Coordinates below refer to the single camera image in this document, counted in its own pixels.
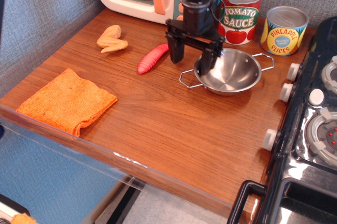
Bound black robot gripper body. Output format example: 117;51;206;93
166;0;224;52

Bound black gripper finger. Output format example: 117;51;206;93
167;35;185;64
196;48;222;76

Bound stainless steel bowl with handles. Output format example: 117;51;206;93
179;48;275;96

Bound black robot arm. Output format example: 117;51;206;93
166;0;225;75

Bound white stove knob top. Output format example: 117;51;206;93
287;63;300;82

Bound white stove knob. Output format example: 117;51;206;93
279;83;293;103
262;129;277;151
287;63;300;82

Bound orange knitted cloth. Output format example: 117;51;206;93
16;69;117;137

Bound tomato sauce can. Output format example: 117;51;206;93
218;0;262;45

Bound plastic toy chicken wing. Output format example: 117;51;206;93
96;25;128;53

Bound pineapple slices can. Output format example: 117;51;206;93
260;6;309;56

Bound white stove knob middle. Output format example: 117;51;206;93
279;83;293;103

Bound white stove knob bottom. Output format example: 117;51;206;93
262;129;277;151

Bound black toy stove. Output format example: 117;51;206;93
228;17;336;223

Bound clear acrylic table guard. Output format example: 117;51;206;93
1;104;270;216

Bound orange object bottom left corner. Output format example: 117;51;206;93
11;213;37;224

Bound toy spoon with pink handle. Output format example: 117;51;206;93
137;43;169;74

